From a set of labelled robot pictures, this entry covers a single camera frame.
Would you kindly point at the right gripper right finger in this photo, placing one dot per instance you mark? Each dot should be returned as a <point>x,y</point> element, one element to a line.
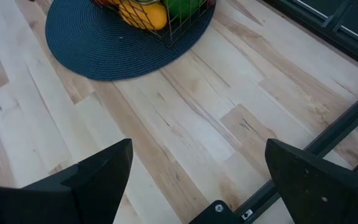
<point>322,193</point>

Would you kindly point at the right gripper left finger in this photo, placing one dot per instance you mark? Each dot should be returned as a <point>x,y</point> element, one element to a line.
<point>57,199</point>

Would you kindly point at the bright red apple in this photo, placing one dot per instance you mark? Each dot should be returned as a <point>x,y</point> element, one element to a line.
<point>99,1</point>

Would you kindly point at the orange-yellow fruit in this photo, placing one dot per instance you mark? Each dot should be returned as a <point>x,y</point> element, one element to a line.
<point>154,17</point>

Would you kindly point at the dark green lime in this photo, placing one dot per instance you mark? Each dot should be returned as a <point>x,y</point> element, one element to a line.
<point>182,7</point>

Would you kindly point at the round blue woven placemat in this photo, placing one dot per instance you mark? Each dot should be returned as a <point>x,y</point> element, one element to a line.
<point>98,49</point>

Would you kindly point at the black aluminium rig frame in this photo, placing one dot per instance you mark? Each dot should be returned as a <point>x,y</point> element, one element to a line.
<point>337,132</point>

